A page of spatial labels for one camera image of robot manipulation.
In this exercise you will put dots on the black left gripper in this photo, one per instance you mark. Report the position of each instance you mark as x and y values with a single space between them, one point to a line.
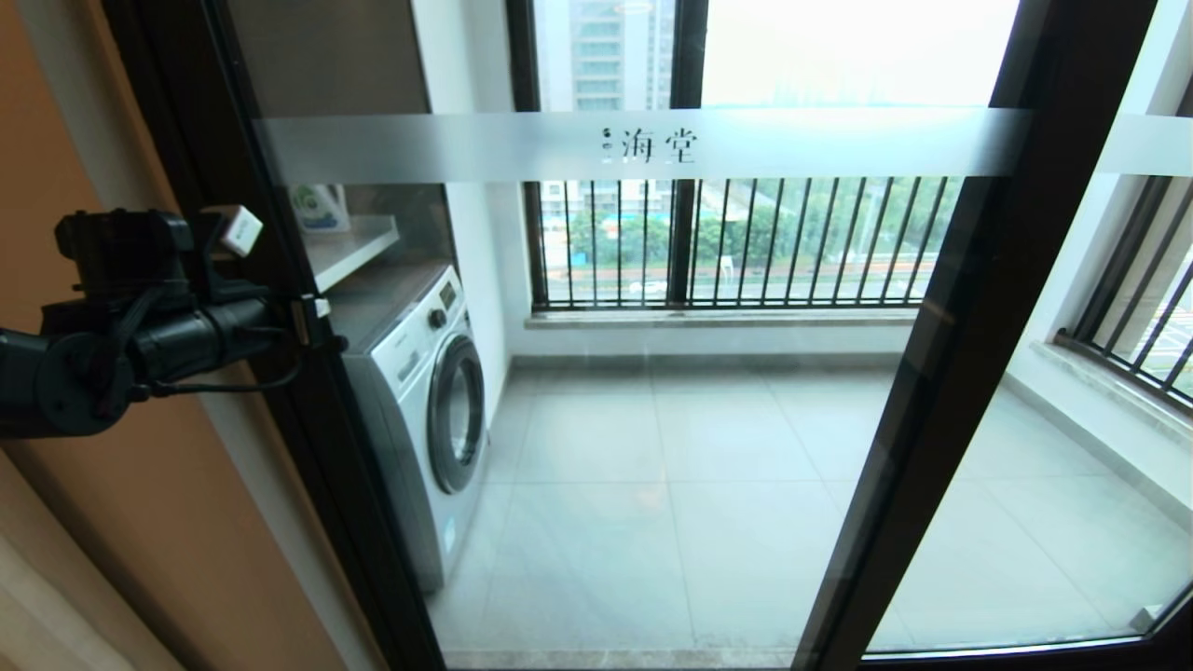
214 335

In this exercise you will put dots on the glass door with printed characters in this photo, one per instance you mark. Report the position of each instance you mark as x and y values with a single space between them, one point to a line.
941 373

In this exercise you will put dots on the white stone shelf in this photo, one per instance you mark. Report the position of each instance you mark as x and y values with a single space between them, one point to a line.
354 250

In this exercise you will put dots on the white detergent bottle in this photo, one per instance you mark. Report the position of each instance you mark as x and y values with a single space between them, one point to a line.
322 211

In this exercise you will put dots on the silver front-load washing machine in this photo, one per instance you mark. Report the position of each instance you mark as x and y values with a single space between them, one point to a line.
457 410

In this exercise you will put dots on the long grey stone window sill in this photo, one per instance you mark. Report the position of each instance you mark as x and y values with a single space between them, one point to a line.
746 320

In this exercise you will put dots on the black long window railing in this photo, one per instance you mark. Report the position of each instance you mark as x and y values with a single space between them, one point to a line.
792 304

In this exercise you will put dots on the short grey stone window sill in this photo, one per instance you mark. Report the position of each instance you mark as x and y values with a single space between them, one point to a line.
1109 387

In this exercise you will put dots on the black short window railing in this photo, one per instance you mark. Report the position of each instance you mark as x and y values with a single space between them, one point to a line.
1118 365

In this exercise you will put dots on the black sliding door frame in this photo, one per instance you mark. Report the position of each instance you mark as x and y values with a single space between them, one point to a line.
1151 144

